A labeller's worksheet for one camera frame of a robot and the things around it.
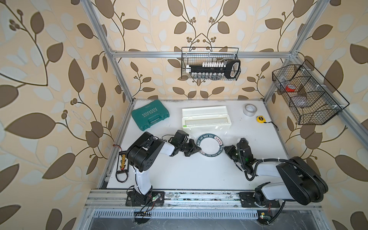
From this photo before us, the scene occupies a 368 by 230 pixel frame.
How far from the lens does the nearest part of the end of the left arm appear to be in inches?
31.3

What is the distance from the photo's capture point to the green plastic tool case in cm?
106

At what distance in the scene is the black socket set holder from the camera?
0.82 m
